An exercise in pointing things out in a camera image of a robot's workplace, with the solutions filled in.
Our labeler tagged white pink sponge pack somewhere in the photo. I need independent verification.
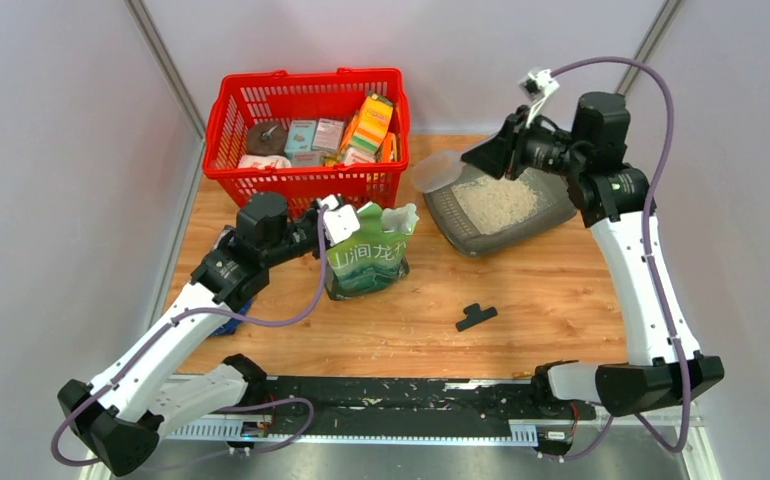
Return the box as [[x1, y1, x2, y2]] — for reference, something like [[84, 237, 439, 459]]
[[237, 154, 292, 170]]

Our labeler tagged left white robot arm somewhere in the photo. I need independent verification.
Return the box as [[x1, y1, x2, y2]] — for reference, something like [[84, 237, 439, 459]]
[[50, 192, 346, 476]]

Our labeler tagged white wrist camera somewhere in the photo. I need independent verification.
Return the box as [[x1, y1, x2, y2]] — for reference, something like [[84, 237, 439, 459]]
[[518, 68, 559, 127], [315, 195, 361, 247]]

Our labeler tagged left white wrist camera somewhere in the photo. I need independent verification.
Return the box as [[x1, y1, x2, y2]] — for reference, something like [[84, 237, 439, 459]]
[[315, 195, 361, 247]]

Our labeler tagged brown round lid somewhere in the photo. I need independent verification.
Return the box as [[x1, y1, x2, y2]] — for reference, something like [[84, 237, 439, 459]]
[[246, 120, 288, 156]]

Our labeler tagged clear plastic scoop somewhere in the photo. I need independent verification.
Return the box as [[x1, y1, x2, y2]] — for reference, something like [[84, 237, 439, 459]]
[[411, 150, 464, 194]]

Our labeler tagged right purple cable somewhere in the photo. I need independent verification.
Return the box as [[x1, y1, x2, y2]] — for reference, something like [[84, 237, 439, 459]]
[[550, 56, 692, 462]]

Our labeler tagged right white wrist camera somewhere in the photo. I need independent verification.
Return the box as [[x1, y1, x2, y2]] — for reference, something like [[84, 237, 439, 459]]
[[518, 68, 559, 127]]

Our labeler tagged green cat litter bag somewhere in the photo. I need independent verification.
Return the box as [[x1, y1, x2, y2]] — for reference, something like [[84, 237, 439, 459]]
[[325, 202, 420, 301]]

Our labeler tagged black bag clip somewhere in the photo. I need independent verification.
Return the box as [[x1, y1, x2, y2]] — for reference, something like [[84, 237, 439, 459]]
[[455, 303, 498, 332]]

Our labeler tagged grey litter box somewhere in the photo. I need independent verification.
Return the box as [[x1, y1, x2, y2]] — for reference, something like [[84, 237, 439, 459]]
[[423, 166, 578, 257]]

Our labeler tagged colourful sponge pack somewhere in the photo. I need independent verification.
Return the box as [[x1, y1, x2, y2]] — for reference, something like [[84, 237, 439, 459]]
[[349, 93, 394, 154]]

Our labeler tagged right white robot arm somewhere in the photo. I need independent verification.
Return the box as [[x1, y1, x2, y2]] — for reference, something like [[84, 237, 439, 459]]
[[461, 92, 725, 419]]

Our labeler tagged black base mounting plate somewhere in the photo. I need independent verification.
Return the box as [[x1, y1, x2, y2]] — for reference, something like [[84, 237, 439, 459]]
[[241, 376, 597, 438]]

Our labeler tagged teal small box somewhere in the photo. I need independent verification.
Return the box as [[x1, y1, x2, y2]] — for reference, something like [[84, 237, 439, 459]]
[[284, 120, 317, 159]]

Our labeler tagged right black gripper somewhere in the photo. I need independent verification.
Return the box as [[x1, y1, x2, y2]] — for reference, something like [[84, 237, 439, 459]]
[[463, 105, 588, 181]]

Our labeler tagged blue silver snack bag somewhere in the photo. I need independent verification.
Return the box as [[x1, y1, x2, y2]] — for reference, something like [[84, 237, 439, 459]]
[[210, 225, 254, 337]]

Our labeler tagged orange packet in basket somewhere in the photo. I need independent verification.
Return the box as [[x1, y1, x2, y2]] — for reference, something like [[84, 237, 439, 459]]
[[378, 132, 398, 163]]

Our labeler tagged red plastic shopping basket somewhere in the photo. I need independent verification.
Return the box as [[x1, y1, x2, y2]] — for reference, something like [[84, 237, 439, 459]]
[[202, 68, 410, 213]]

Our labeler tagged pink grey small box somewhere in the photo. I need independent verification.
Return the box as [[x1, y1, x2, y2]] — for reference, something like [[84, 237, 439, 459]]
[[312, 118, 345, 153]]

